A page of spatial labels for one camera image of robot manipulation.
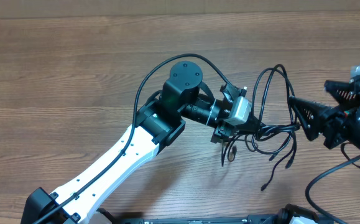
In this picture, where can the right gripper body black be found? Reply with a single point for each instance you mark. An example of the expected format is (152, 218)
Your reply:
(340, 122)

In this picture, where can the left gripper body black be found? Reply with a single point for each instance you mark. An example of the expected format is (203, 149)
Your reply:
(221, 132)

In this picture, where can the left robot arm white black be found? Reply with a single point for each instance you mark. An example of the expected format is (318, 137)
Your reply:
(155, 126)

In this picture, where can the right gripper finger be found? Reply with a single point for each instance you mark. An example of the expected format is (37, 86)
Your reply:
(311, 115)
(342, 92)

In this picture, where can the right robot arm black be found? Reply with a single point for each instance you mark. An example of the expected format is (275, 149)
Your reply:
(337, 124)

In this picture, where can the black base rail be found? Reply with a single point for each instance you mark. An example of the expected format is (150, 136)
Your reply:
(288, 214)

